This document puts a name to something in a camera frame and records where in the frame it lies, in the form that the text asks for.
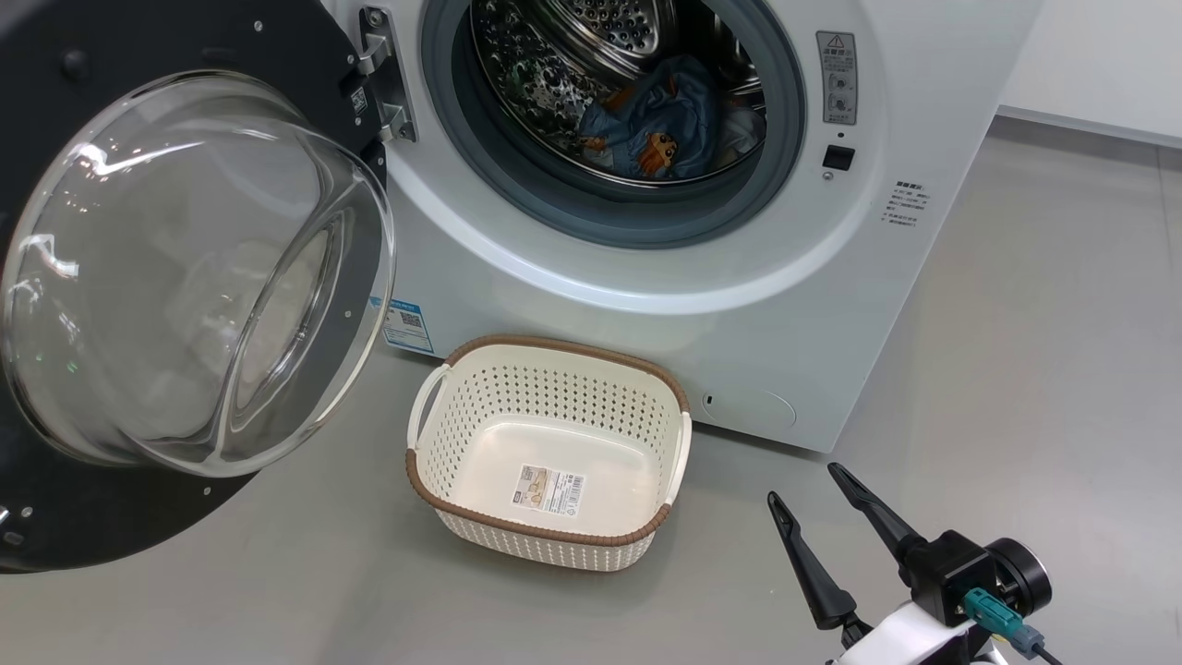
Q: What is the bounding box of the round black glass washer door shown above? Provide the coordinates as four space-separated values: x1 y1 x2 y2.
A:
0 0 399 574

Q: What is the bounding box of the teal right camera connector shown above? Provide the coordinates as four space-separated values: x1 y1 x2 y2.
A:
962 587 1047 659

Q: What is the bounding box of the white partition panel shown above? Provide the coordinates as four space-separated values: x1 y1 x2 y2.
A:
995 0 1182 150

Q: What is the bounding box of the white perforated basket brown rim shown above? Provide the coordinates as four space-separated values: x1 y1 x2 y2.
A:
404 333 694 574

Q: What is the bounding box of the perforated steel washer drum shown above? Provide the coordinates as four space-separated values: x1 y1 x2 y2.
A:
470 0 768 191

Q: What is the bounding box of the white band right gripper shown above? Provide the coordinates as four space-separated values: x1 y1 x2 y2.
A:
766 462 1008 665

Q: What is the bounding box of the basket barcode sticker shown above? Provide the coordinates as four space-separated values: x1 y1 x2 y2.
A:
512 463 588 519

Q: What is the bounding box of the blue cartoon print garment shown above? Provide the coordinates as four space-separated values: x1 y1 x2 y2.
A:
576 54 727 182

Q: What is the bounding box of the white front-load washing machine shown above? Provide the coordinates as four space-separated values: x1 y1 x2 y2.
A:
319 0 1045 454

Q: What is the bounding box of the blue energy label sticker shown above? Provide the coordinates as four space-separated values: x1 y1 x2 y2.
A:
380 296 436 356

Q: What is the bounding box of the grey warning label sticker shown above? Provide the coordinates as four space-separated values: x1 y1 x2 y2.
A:
814 30 859 127

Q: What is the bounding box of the grey rubber door gasket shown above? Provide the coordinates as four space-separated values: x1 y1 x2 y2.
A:
419 0 808 251

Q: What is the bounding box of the metal door hinge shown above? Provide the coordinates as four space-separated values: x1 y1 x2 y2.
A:
359 6 417 145

